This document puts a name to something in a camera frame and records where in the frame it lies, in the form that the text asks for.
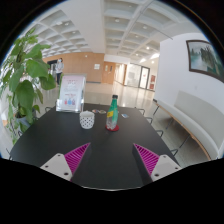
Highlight white dotted mug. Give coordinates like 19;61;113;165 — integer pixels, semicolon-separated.
79;110;96;130

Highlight framed landscape painting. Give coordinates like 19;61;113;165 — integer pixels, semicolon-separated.
185;39;224;84

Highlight long white bench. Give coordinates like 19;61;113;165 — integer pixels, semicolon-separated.
153;90;224;160

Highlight green leafy potted plant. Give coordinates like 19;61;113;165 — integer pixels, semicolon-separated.
0;28;57;144

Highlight clear acrylic sign stand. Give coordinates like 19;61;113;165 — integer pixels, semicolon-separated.
55;73;87;114

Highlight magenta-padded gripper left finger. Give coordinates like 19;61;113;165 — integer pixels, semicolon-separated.
39;142;93;183

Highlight black metal chairs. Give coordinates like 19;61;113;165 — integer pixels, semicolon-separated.
134;107;179;158

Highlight green plastic drink bottle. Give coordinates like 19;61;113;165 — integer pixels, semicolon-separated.
105;94;120;131

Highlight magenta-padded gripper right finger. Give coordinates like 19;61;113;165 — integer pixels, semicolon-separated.
131;143;183;186

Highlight person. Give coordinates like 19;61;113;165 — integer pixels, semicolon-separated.
54;57;65;86

